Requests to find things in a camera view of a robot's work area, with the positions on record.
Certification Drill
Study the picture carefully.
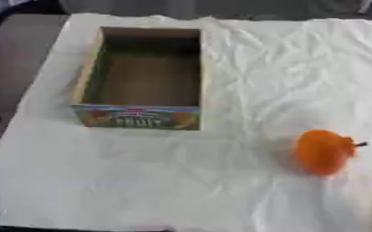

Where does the open cardboard box printed front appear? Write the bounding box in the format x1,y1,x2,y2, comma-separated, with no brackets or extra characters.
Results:
70,25,205,131

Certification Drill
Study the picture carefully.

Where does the orange toy bell pepper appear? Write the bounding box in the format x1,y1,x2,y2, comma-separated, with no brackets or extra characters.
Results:
295,129,370,177

